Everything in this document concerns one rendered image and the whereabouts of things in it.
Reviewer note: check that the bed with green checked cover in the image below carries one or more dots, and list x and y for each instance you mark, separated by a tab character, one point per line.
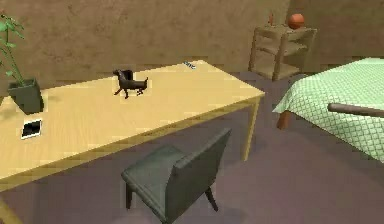
346	96

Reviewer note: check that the small grey remote control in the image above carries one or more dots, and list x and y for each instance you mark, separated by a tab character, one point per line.
189	64

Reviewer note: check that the dark green chair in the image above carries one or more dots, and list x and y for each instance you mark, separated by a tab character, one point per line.
176	180

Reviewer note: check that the dark brown dog figurine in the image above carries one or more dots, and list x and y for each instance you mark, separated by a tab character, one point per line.
128	84

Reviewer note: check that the light wooden table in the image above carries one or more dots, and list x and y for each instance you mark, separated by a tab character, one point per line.
100	123

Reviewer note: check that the wooden shelf unit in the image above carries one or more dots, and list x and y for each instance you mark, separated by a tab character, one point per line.
281	50

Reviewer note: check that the orange ball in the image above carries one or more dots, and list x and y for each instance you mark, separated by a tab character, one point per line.
296	21

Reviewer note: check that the brown baseball bat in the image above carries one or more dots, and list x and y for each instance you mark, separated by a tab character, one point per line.
353	109

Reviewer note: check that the green house plant in pot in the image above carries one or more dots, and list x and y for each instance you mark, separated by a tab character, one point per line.
25	95

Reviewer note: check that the black phone with white frame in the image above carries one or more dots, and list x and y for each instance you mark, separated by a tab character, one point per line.
31	129

